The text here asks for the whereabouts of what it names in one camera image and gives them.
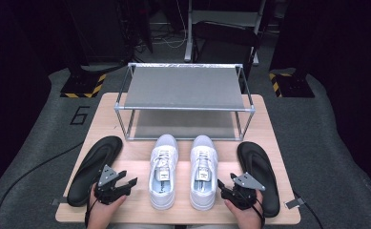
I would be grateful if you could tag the white sneaker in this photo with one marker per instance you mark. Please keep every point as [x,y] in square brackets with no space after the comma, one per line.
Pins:
[162,197]
[203,198]

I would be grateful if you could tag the black folding chair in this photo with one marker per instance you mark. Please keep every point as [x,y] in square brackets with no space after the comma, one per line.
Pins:
[224,35]

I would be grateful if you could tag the black yellow-striped stand base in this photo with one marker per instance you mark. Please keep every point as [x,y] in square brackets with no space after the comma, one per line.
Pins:
[81,86]
[294,87]

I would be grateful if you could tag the person's right hand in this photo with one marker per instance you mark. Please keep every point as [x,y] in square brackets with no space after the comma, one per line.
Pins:
[246,219]

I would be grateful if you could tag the black slipper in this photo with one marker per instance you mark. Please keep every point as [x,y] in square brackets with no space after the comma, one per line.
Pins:
[259,162]
[87,171]

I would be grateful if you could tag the white metal stand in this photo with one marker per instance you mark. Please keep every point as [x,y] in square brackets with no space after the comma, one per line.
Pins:
[224,16]

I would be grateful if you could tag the grey tape piece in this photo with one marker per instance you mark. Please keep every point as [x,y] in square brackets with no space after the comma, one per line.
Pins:
[59,201]
[295,203]

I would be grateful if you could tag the person's left hand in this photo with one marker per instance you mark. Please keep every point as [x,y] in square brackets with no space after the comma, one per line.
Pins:
[102,216]

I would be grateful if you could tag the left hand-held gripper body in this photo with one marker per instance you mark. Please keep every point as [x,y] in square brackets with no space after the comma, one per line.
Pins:
[107,178]

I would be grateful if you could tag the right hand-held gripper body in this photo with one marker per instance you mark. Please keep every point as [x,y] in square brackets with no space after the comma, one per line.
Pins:
[246,184]

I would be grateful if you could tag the grey metal shoe rack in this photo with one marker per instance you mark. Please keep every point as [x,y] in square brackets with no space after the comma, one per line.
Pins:
[186,89]

